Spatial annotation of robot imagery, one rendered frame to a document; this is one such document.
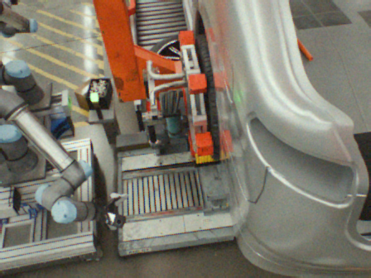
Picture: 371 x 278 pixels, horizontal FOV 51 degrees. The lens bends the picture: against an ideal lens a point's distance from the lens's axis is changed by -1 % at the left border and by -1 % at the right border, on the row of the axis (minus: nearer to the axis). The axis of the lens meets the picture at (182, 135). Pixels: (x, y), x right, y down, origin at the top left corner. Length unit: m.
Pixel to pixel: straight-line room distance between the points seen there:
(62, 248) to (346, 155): 1.82
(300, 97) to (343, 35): 1.36
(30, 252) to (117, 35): 1.33
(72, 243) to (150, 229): 0.47
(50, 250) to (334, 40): 1.93
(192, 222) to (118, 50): 1.14
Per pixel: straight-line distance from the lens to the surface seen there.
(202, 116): 1.81
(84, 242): 2.40
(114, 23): 2.28
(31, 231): 2.55
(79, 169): 1.51
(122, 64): 2.44
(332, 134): 0.92
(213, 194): 2.44
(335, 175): 1.10
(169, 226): 2.51
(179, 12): 3.97
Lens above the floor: 2.25
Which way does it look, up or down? 47 degrees down
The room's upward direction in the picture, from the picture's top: 6 degrees counter-clockwise
